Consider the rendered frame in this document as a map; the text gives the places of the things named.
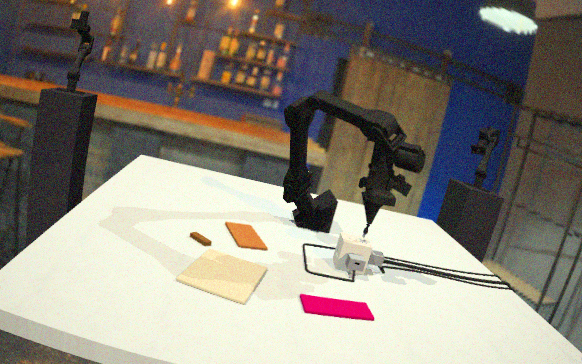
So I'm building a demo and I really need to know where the small brown rectangular block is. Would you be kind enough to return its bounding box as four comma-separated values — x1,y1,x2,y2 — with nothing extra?
189,232,212,247

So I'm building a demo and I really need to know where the orange rectangular block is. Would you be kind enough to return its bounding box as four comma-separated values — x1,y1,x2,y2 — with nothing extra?
224,221,268,251

